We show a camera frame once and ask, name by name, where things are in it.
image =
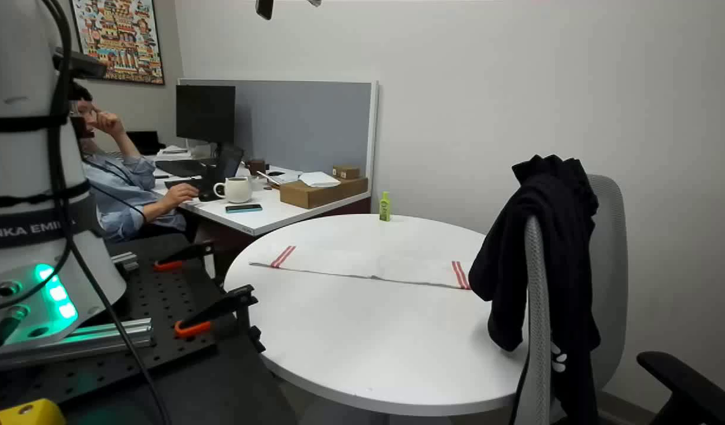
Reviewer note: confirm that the grey desk partition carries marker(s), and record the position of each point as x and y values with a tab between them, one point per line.
304	127

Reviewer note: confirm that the colourful framed wall picture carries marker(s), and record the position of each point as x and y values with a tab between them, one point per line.
120	39

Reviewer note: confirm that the small brown cardboard box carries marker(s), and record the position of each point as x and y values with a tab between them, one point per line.
347	170

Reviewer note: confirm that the white ceramic mug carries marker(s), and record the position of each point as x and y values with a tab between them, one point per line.
237	190

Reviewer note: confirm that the white office desk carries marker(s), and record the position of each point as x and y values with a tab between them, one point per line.
258	220

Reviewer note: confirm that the white paper sheet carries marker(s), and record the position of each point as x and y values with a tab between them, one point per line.
319	181

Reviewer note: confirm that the yellow plastic block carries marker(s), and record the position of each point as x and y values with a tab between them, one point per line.
32	415

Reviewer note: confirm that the aluminium rail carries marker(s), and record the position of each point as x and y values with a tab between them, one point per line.
101	333

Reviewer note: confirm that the black jacket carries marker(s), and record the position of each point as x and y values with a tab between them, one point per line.
534	236

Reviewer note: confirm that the grey office chair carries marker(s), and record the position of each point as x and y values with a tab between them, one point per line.
609	275

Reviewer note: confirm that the black computer monitor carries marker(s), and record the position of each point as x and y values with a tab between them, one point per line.
205	115

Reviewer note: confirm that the black perforated mounting board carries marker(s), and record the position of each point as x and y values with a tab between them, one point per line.
163	299

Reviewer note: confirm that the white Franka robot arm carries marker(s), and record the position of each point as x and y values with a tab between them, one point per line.
21	156

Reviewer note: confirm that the seated person blue shirt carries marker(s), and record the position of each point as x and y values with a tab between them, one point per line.
117	190

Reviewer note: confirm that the small green bottle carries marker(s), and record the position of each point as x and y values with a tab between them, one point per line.
385	209

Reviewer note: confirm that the black smartphone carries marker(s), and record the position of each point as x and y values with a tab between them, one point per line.
244	207

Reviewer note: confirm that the large brown cardboard box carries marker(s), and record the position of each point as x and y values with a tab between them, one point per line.
322	197

